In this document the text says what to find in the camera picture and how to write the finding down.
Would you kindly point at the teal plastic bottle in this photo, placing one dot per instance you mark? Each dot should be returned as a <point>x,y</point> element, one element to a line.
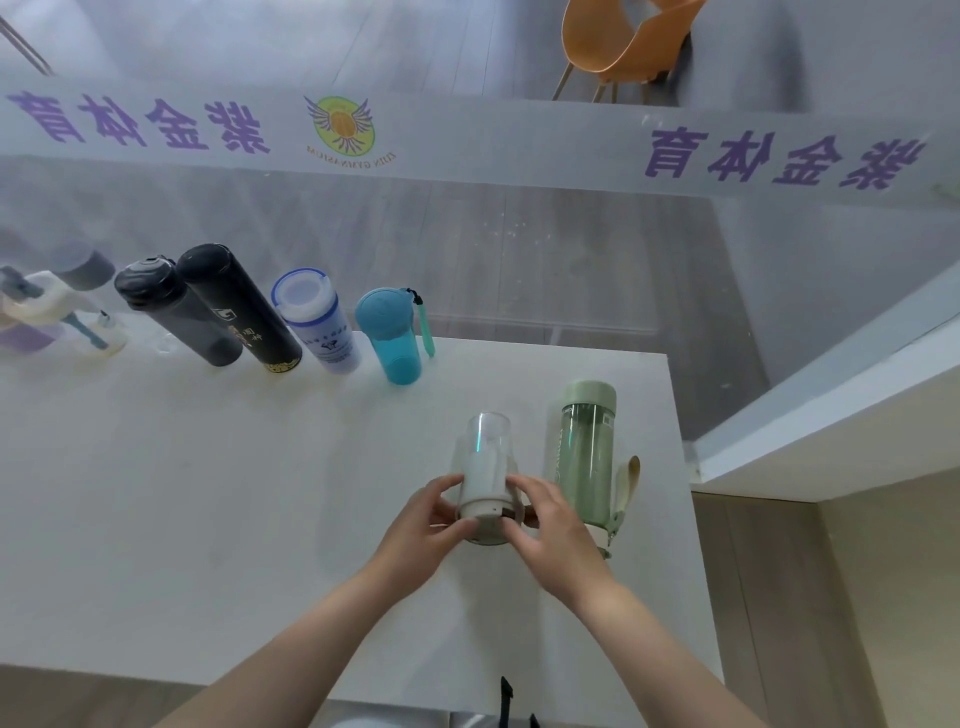
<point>390,334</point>

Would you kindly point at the person's right thumb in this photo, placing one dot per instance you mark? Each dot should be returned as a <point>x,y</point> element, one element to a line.
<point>517,536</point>

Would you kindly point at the dark grey water bottle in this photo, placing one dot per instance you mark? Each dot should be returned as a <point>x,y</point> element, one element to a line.
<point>180,311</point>

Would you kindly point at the clear tumbler with white base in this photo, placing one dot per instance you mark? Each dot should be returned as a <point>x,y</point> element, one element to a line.
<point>486,465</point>

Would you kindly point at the translucent bottle with grey lid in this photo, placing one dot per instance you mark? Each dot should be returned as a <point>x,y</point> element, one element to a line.
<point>86,268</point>

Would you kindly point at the person's right forearm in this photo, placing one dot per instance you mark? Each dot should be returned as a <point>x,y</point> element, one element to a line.
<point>660,667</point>

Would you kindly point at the person's left hand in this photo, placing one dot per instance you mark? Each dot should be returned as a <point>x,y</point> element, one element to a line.
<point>409,544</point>

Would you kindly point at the orange plastic chair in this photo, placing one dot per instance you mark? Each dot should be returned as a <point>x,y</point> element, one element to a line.
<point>622,41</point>

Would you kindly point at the clear bottle with blue rim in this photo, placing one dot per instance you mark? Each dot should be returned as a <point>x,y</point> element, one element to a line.
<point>319,322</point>

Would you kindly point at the person's left forearm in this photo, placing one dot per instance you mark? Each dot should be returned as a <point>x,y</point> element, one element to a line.
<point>300,660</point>

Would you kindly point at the person's right hand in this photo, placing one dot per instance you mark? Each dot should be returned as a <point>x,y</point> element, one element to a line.
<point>562,547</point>

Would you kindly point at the pale green water bottle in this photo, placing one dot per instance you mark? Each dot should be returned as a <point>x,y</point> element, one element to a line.
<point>586,450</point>

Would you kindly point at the person's left thumb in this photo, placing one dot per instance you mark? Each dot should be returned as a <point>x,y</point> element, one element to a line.
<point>454,529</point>

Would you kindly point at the tall black thermos flask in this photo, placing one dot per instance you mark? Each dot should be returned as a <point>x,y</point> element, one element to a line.
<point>240,307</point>

